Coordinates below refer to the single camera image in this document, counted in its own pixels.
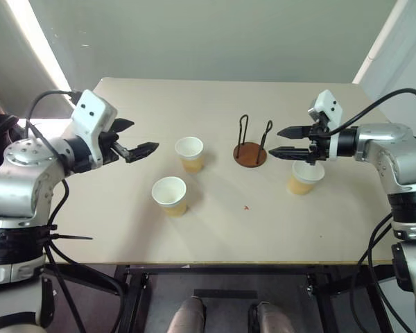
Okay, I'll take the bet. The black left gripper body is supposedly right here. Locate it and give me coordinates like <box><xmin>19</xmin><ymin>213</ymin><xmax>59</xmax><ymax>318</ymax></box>
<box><xmin>98</xmin><ymin>130</ymin><xmax>130</xmax><ymax>165</ymax></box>

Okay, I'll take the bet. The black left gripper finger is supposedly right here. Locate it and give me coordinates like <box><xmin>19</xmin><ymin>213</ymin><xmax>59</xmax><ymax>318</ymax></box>
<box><xmin>125</xmin><ymin>141</ymin><xmax>160</xmax><ymax>164</ymax></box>
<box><xmin>112</xmin><ymin>117</ymin><xmax>135</xmax><ymax>133</ymax></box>

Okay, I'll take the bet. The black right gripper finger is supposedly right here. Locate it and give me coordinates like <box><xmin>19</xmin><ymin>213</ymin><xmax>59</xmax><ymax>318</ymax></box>
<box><xmin>277</xmin><ymin>126</ymin><xmax>311</xmax><ymax>140</ymax></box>
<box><xmin>268</xmin><ymin>146</ymin><xmax>311</xmax><ymax>162</ymax></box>

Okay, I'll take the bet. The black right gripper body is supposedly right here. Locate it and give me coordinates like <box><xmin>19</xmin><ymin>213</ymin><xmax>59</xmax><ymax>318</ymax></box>
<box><xmin>306</xmin><ymin>116</ymin><xmax>333</xmax><ymax>165</ymax></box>

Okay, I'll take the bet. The yellow paper cup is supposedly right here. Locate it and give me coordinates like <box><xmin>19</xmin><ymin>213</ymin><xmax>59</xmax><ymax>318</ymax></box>
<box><xmin>151</xmin><ymin>176</ymin><xmax>189</xmax><ymax>218</ymax></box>
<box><xmin>286</xmin><ymin>160</ymin><xmax>325</xmax><ymax>196</ymax></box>
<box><xmin>175</xmin><ymin>136</ymin><xmax>206</xmax><ymax>173</ymax></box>

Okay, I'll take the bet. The grey right robot foot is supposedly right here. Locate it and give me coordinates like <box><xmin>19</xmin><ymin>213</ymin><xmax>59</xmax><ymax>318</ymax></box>
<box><xmin>249</xmin><ymin>300</ymin><xmax>289</xmax><ymax>333</ymax></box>

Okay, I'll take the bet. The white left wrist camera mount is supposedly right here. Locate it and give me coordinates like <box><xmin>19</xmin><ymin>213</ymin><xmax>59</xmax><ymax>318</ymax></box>
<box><xmin>70</xmin><ymin>89</ymin><xmax>119</xmax><ymax>165</ymax></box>

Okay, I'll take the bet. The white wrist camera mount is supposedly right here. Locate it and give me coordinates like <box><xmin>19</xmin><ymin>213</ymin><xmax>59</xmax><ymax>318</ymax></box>
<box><xmin>70</xmin><ymin>89</ymin><xmax>119</xmax><ymax>165</ymax></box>
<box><xmin>307</xmin><ymin>89</ymin><xmax>344</xmax><ymax>161</ymax></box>

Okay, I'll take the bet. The brown wire cup holder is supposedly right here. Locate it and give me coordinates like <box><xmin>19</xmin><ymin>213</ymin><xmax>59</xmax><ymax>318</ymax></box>
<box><xmin>232</xmin><ymin>114</ymin><xmax>274</xmax><ymax>169</ymax></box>

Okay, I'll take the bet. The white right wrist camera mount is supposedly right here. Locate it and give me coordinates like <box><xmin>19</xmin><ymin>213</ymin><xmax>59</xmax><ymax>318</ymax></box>
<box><xmin>307</xmin><ymin>89</ymin><xmax>344</xmax><ymax>161</ymax></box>

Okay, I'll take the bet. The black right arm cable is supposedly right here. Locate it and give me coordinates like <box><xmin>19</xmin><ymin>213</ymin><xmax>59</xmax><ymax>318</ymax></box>
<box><xmin>327</xmin><ymin>87</ymin><xmax>416</xmax><ymax>142</ymax></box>

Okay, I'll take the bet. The black metal table frame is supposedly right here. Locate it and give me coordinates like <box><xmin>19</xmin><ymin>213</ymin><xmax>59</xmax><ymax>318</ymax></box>
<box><xmin>44</xmin><ymin>262</ymin><xmax>396</xmax><ymax>333</ymax></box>

